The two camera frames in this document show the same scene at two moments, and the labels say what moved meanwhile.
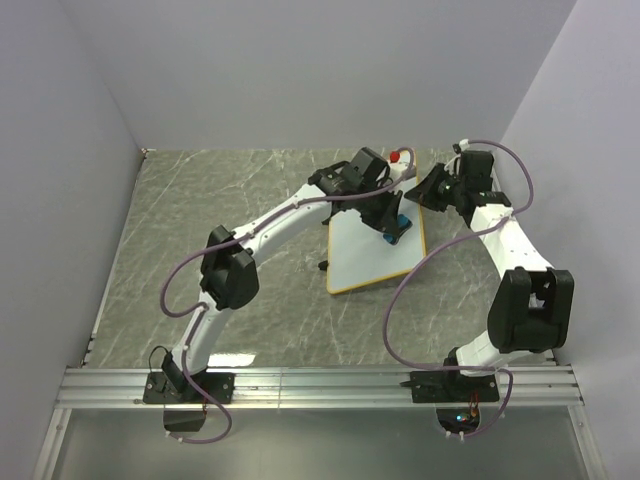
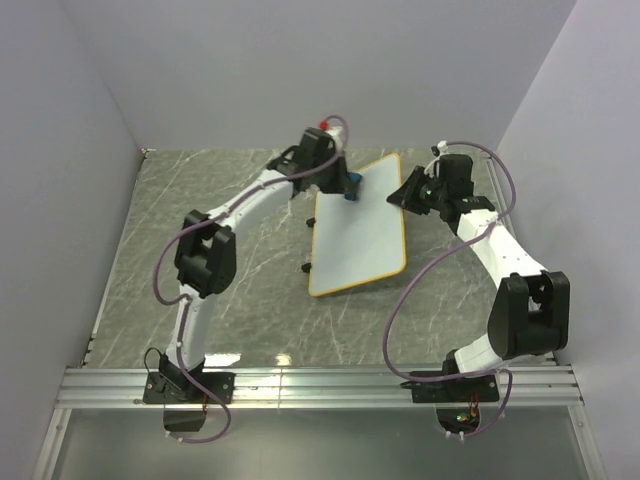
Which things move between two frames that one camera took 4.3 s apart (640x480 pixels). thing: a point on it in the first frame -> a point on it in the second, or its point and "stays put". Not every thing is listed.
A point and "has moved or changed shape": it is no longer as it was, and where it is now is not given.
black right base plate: x=443 y=387 stays put
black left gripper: x=387 y=220 -> x=341 y=182
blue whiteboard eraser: x=404 y=224 has moved or changed shape
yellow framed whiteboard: x=357 y=252 has moved or changed shape
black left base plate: x=174 y=388 stays put
